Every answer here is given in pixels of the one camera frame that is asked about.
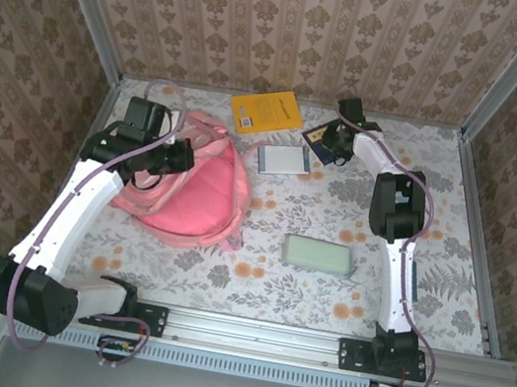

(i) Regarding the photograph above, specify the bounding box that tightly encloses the dark blue book yellow label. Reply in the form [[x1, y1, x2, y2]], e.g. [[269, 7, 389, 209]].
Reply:
[[296, 119, 346, 168]]

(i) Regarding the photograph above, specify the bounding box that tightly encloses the pink backpack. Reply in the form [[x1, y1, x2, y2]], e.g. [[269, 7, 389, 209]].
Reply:
[[106, 98, 267, 258]]

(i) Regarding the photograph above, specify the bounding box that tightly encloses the white notebook grey spine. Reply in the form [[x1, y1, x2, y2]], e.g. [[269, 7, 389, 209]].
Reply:
[[253, 137, 316, 184]]

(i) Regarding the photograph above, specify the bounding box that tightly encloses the pale green pencil case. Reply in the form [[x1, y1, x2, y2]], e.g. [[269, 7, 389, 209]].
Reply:
[[279, 231, 359, 279]]

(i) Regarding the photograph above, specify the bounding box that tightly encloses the floral table cover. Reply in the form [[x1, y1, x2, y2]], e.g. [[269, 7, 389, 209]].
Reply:
[[32, 62, 517, 361]]

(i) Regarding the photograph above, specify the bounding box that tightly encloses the aluminium back rail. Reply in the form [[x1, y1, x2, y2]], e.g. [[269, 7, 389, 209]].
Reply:
[[118, 66, 467, 138]]

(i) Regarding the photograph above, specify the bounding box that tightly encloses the aluminium side rail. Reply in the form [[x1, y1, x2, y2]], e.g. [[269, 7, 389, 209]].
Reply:
[[17, 64, 124, 292], [420, 131, 517, 361]]

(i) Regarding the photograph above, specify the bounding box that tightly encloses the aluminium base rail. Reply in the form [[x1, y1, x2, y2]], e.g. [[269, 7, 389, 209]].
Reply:
[[0, 271, 517, 387]]

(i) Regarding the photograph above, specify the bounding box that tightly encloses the slotted grey cable duct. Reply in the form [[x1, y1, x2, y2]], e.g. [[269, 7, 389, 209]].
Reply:
[[2, 314, 375, 387]]

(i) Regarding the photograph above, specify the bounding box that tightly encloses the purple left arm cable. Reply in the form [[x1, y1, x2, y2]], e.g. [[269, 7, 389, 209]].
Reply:
[[0, 59, 194, 377]]

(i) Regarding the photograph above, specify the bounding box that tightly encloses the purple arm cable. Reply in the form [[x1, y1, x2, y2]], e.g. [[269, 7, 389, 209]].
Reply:
[[0, 59, 194, 377], [284, 109, 480, 387]]

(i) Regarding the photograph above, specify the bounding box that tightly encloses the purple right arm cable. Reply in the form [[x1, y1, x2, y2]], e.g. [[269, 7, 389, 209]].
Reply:
[[284, 109, 480, 387]]

